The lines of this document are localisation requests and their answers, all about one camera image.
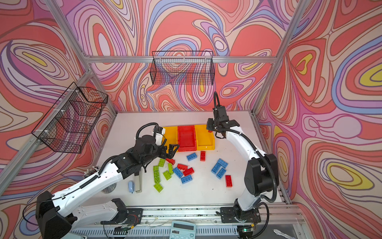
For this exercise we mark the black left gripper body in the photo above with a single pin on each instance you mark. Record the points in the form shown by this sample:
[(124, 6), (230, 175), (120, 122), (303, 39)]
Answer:
[(154, 155)]

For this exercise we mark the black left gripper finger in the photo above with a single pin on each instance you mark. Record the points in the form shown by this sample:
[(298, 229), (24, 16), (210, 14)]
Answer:
[(173, 148), (165, 154)]

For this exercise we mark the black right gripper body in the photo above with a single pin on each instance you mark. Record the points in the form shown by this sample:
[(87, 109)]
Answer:
[(212, 125)]

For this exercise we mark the red lego brick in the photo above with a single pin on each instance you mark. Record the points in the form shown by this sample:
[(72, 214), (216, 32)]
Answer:
[(188, 172), (228, 181), (182, 167), (203, 156)]

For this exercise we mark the green lego brick long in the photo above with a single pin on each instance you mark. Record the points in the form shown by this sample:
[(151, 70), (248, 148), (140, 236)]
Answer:
[(156, 174)]

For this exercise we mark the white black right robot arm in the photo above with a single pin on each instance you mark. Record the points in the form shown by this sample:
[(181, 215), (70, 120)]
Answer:
[(260, 178)]

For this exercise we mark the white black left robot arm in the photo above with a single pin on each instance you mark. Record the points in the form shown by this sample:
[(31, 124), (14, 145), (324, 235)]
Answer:
[(59, 213)]

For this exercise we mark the yellow left plastic bin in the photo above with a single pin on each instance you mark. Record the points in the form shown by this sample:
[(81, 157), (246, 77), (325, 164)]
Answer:
[(171, 135)]

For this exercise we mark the yellow plastic bin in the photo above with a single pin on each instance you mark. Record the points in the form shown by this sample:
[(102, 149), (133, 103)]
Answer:
[(204, 138), (171, 135)]

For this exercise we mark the red middle plastic bin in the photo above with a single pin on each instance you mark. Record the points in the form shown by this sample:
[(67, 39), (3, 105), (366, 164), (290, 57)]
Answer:
[(187, 138)]

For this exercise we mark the blue lego brick center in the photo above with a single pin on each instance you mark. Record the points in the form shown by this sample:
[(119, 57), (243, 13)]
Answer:
[(178, 172)]

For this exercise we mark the blue lego brick near bins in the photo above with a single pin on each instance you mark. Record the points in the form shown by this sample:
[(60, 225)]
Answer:
[(192, 156)]

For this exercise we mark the green square lego brick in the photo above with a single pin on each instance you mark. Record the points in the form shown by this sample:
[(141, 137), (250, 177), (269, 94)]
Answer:
[(167, 175)]

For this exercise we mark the yellow right plastic bin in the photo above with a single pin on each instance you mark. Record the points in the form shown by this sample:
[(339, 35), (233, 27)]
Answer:
[(204, 138)]

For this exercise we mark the grey marker pen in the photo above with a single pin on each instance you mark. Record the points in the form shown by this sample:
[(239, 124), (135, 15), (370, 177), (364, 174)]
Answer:
[(138, 182)]

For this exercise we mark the blue lego brick front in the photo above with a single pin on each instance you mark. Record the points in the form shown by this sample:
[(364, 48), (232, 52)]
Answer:
[(186, 179)]

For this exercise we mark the green lego brick front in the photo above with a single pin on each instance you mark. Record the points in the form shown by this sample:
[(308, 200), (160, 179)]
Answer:
[(158, 187)]

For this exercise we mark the light blue small object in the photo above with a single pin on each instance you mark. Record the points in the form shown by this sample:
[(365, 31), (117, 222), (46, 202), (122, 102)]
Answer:
[(131, 187)]

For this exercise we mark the blue lego brick right top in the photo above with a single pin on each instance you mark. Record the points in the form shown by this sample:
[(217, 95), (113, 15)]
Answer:
[(222, 163)]

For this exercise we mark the blue lego brick right left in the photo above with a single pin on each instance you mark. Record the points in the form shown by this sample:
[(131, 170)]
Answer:
[(216, 168)]

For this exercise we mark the blue lego brick right bottom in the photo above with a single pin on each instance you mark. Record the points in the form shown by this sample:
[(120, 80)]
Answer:
[(221, 173)]

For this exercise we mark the light blue calculator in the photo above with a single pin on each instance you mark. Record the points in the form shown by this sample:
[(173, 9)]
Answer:
[(182, 230)]

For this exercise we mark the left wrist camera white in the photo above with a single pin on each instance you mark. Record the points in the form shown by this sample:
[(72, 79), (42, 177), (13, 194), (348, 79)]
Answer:
[(158, 133)]

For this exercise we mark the black wire basket back wall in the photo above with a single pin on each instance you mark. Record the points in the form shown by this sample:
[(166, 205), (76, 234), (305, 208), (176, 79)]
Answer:
[(178, 67)]

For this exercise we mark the black wire basket wall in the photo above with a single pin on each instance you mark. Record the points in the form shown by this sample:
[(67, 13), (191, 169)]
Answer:
[(73, 122), (178, 67)]

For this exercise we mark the black wire basket left wall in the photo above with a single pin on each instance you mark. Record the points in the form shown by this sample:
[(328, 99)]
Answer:
[(73, 122)]

